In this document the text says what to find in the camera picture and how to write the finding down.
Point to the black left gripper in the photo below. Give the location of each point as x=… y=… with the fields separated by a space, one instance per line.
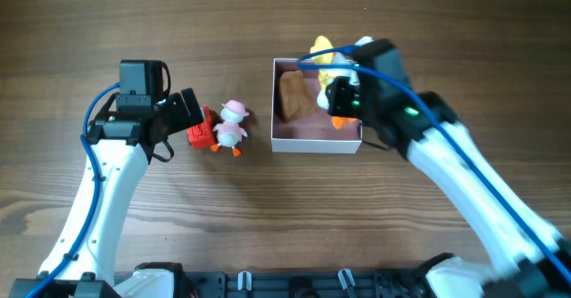
x=182 y=118

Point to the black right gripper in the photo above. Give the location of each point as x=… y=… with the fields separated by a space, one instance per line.
x=337 y=92

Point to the red toy truck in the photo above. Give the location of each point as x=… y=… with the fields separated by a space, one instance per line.
x=201 y=136

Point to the pink hat duck figure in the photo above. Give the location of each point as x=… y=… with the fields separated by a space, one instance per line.
x=229 y=133

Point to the brown plush bear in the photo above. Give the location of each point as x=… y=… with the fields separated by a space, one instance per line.
x=297 y=101

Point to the white orange plush duck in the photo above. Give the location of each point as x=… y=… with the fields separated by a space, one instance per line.
x=327 y=76

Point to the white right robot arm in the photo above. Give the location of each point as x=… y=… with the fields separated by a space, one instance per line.
x=524 y=249

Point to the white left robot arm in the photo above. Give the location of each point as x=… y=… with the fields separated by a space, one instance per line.
x=119 y=147

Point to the white box pink interior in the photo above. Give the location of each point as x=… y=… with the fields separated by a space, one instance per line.
x=312 y=134

